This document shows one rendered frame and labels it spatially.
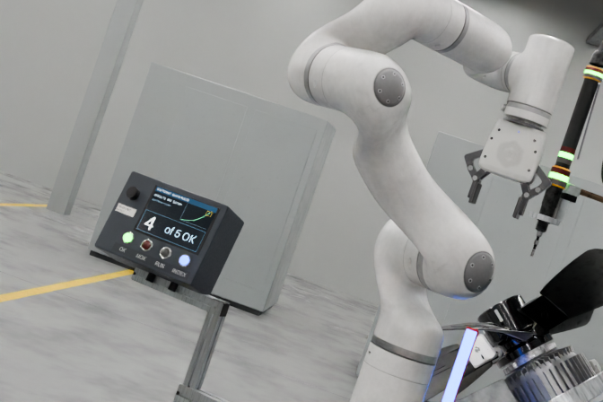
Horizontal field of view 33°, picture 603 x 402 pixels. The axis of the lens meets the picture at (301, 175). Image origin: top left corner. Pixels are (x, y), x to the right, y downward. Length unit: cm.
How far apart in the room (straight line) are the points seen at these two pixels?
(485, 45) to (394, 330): 50
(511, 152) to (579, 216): 616
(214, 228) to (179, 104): 762
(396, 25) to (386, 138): 18
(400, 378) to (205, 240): 61
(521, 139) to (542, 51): 16
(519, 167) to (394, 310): 34
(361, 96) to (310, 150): 804
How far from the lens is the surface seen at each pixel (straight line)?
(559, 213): 237
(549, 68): 186
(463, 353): 203
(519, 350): 239
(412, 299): 180
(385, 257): 180
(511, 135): 186
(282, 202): 953
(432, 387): 240
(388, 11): 159
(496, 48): 174
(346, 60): 153
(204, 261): 217
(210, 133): 967
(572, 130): 237
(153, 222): 223
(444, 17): 165
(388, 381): 176
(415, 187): 165
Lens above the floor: 136
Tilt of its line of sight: level
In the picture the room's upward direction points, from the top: 19 degrees clockwise
